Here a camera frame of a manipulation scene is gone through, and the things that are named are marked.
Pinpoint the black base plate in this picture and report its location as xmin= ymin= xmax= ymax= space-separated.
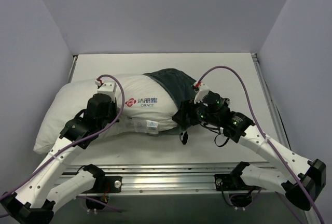
xmin=214 ymin=174 xmax=251 ymax=191
xmin=83 ymin=175 xmax=122 ymax=194

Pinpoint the zebra and grey pillowcase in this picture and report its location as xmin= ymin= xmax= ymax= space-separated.
xmin=144 ymin=68 xmax=196 ymax=145

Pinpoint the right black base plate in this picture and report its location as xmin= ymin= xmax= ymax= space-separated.
xmin=214 ymin=174 xmax=251 ymax=191

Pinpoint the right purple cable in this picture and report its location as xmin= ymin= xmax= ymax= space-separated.
xmin=193 ymin=65 xmax=325 ymax=224

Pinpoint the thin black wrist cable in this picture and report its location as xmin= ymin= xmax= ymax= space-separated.
xmin=202 ymin=122 xmax=234 ymax=147

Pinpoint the aluminium front rail frame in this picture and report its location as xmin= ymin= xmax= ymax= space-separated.
xmin=28 ymin=161 xmax=311 ymax=224

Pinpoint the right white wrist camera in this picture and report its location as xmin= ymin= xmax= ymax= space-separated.
xmin=193 ymin=81 xmax=210 ymax=104

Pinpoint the purple cable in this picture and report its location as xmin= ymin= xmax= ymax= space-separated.
xmin=193 ymin=65 xmax=325 ymax=224
xmin=0 ymin=74 xmax=126 ymax=213

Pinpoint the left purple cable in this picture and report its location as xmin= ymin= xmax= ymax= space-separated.
xmin=0 ymin=74 xmax=126 ymax=213

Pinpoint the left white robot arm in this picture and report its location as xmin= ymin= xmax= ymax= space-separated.
xmin=1 ymin=93 xmax=120 ymax=223

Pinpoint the white pillow insert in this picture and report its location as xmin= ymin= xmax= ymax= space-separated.
xmin=33 ymin=74 xmax=179 ymax=154

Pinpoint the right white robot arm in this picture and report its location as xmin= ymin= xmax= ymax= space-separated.
xmin=172 ymin=92 xmax=326 ymax=211

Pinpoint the left side aluminium rail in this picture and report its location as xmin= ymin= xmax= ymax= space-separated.
xmin=59 ymin=55 xmax=78 ymax=121

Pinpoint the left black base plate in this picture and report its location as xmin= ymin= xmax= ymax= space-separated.
xmin=83 ymin=175 xmax=122 ymax=194

